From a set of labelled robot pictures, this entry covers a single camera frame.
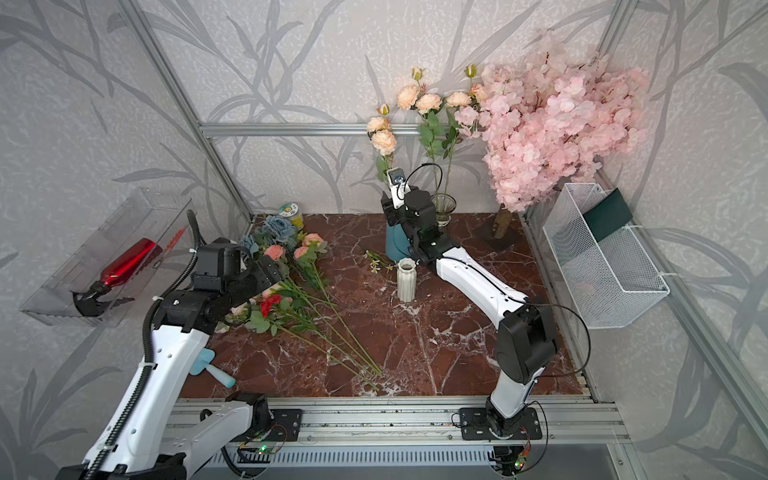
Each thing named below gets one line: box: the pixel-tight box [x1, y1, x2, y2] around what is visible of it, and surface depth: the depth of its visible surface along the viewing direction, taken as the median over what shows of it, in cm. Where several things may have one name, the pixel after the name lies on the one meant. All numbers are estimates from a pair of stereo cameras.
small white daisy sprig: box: [362, 250, 394, 274], surface depth 105 cm
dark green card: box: [582, 187, 633, 243], surface depth 71 cm
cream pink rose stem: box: [398, 67, 445, 195], surface depth 86 cm
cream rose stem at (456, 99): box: [443, 91, 471, 195], surface depth 86 cm
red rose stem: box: [246, 294, 379, 391], surface depth 89 cm
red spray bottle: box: [70, 238, 163, 317], surface depth 63 cm
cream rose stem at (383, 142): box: [367, 104, 397, 189], surface depth 87 cm
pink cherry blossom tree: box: [455, 32, 649, 237], surface depth 73 cm
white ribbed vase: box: [396, 257, 417, 303], surface depth 88 cm
